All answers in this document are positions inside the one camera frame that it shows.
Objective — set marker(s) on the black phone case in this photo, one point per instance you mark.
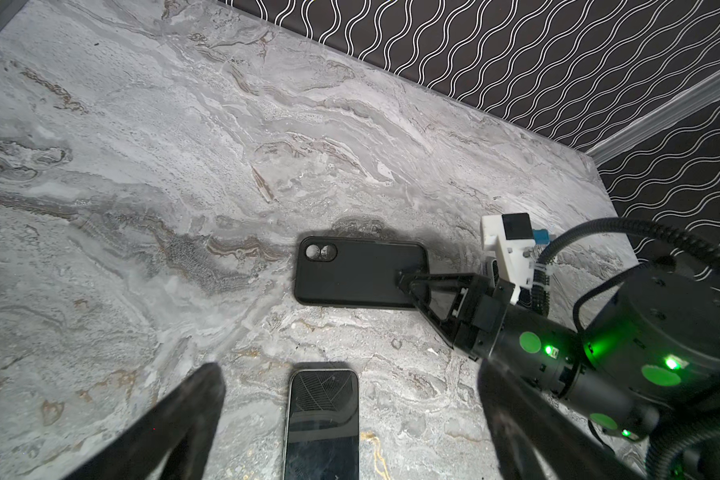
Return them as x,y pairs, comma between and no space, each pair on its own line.
356,273

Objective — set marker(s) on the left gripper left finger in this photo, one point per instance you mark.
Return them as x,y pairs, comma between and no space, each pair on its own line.
177,434

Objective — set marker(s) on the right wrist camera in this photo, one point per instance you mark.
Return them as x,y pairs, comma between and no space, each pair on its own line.
511,239

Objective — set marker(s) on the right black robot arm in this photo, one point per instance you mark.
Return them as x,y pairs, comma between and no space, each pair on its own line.
647,367

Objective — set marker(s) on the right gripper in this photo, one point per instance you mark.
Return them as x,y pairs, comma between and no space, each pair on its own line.
478,320

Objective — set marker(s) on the black phone screen up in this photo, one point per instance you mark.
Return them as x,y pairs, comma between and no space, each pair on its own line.
322,423

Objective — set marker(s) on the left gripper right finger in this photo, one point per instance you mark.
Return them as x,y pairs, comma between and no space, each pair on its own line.
525,428

